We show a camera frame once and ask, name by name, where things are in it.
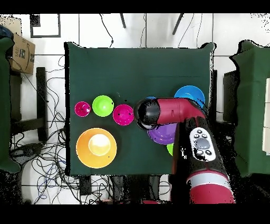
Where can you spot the purple bowl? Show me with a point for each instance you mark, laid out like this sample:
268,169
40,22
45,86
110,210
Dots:
162,135

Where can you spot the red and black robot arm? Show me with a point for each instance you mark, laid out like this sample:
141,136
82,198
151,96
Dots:
179,109

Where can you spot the small pink bowl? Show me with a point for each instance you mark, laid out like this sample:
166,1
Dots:
123,114

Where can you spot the small blue bowl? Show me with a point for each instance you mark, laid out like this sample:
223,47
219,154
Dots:
150,97

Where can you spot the small green bowl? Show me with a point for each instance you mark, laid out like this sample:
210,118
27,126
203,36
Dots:
103,105

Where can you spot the dark green tablecloth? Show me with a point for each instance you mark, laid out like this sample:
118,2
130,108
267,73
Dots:
135,74

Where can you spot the large green bowl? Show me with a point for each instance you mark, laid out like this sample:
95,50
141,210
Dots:
170,149

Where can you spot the red cup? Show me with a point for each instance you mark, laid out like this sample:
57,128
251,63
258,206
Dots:
82,108

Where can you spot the large blue bowl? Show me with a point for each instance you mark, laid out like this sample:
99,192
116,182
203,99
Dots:
189,92

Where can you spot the large yellow bowl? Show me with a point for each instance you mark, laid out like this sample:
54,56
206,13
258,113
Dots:
84,148

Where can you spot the black tripod leg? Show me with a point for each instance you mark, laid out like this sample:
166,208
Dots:
177,24
123,21

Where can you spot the black bench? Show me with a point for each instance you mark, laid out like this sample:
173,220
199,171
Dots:
41,101

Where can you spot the grey stand base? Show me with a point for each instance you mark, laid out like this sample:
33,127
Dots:
27,151

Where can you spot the green cloth covered table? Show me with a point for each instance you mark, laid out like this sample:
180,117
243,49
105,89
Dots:
251,105
4,105

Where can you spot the cardboard box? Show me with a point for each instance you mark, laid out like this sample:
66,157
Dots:
22,55

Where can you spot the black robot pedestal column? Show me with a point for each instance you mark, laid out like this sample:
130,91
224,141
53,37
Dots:
135,188

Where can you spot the black square floor frame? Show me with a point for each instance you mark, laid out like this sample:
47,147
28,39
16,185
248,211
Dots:
45,36

